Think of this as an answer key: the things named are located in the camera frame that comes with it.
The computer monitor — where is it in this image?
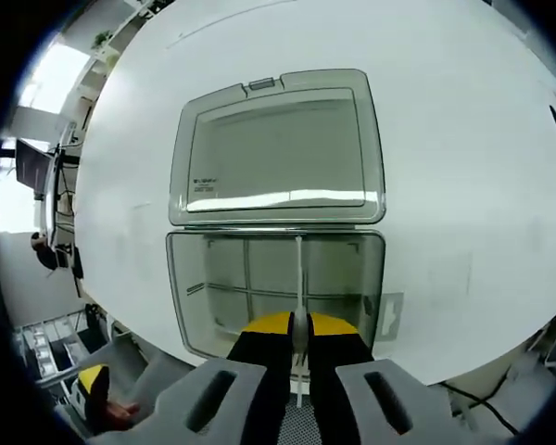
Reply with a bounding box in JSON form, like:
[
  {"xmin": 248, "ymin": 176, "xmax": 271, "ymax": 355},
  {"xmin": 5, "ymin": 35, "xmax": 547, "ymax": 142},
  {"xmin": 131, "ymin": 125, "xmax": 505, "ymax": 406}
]
[{"xmin": 15, "ymin": 138, "xmax": 53, "ymax": 197}]

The clear grey guide fixture box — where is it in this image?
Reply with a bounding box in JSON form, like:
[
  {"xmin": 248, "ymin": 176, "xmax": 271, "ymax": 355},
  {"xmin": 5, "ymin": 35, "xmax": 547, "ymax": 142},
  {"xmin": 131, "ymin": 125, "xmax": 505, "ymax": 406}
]
[{"xmin": 165, "ymin": 68, "xmax": 387, "ymax": 362}]

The black cable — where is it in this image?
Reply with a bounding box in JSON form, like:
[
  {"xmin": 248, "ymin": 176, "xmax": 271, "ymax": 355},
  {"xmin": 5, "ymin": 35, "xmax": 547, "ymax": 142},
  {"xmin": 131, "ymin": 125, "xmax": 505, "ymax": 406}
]
[{"xmin": 438, "ymin": 381, "xmax": 521, "ymax": 438}]

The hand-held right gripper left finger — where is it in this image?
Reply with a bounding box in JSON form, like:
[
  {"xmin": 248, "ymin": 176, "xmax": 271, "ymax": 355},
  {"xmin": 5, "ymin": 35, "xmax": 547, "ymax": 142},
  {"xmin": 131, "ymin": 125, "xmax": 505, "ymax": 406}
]
[{"xmin": 155, "ymin": 311, "xmax": 292, "ymax": 445}]

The grey mesh office chair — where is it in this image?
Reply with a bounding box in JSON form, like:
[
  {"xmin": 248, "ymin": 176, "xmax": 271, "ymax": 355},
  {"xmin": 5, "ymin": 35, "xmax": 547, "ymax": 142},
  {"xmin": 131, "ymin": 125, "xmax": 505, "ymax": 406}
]
[{"xmin": 81, "ymin": 333, "xmax": 201, "ymax": 438}]

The person's left hand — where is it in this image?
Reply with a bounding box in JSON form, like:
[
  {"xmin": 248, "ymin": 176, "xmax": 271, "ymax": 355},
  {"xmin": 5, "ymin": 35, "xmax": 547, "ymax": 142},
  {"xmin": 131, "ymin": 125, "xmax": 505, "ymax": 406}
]
[{"xmin": 104, "ymin": 401, "xmax": 141, "ymax": 430}]

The potted plant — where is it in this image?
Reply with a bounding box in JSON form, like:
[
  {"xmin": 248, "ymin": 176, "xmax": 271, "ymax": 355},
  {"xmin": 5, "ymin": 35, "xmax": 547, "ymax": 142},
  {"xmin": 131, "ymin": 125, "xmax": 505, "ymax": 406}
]
[{"xmin": 89, "ymin": 29, "xmax": 113, "ymax": 50}]

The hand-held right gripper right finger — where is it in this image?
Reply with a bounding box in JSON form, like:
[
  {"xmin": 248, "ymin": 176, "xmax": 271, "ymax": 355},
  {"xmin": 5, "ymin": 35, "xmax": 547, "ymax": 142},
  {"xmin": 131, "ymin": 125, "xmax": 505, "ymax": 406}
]
[{"xmin": 307, "ymin": 311, "xmax": 451, "ymax": 445}]

